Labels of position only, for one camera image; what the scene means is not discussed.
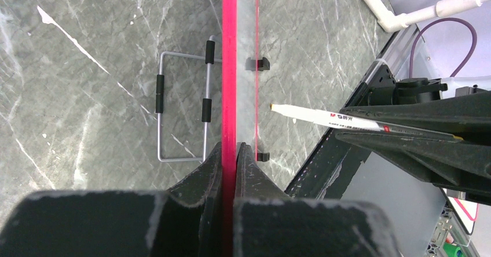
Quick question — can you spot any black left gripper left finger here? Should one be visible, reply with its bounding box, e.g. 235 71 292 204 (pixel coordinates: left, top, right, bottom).
1 144 222 256

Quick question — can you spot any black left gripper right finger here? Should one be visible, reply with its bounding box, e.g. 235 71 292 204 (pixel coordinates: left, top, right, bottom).
233 143 401 256

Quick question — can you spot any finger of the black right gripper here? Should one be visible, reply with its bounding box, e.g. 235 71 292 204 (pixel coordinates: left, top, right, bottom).
335 131 490 200
340 91 490 135

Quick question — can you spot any white marker pen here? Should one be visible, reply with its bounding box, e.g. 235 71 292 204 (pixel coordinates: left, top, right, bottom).
270 104 463 142

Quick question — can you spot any pink framed whiteboard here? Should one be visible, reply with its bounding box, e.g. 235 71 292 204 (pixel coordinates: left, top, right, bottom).
221 0 258 256

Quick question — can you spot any black whiteboard clip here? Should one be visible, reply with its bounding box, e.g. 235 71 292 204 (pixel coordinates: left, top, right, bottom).
244 57 270 71
257 152 270 162

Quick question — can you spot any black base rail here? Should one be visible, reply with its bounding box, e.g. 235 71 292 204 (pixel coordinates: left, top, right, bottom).
285 25 419 199

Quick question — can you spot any white pvc pipe frame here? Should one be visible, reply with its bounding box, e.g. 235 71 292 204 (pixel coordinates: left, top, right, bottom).
347 0 491 34

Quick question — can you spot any silver wire whiteboard stand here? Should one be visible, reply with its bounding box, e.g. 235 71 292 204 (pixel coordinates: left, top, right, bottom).
155 35 222 163

